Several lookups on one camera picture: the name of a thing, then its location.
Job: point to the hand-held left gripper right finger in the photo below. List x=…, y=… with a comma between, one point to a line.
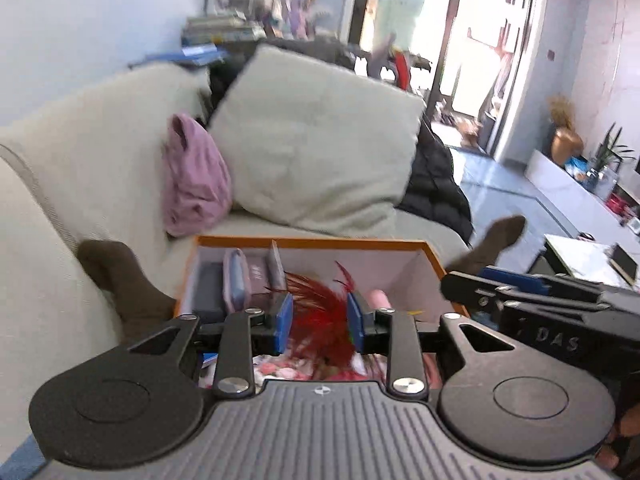
x=354, y=325

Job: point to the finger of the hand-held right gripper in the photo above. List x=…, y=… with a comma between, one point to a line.
x=520, y=280
x=465, y=290

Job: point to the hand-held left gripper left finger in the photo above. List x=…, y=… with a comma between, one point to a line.
x=285, y=325

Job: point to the red feather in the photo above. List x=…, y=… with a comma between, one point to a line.
x=320, y=320

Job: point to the pink tube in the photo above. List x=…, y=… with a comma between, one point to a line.
x=382, y=300

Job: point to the orange cardboard box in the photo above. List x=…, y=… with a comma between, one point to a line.
x=310, y=243

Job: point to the person's right hand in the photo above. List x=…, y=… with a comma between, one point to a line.
x=625, y=435

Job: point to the pink floral item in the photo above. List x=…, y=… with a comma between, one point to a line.
x=285, y=367

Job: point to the person's right leg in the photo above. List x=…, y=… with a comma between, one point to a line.
x=500, y=235

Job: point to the white coffee table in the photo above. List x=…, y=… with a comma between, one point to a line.
x=580, y=257

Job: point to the pink case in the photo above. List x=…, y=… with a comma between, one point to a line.
x=235, y=280

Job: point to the dark grey box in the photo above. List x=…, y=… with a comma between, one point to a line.
x=207, y=290

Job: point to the black tablet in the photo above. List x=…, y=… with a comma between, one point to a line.
x=624, y=262

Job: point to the white TV cabinet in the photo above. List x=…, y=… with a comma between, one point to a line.
x=560, y=190

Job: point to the black jacket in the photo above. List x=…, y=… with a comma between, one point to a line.
x=430, y=175

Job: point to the copper vase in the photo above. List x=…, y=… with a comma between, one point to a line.
x=566, y=142

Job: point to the potted green plant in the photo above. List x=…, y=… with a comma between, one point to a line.
x=605, y=160

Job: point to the pink cloth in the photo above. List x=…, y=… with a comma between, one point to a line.
x=195, y=180

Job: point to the beige cushion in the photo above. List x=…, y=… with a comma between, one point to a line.
x=310, y=150

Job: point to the clothes drying rack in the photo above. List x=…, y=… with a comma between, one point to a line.
x=395, y=65

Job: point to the beige sofa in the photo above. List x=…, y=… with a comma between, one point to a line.
x=75, y=160

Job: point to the blue folder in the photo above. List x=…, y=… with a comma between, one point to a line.
x=190, y=54

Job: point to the stack of books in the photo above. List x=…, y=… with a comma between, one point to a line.
x=220, y=27

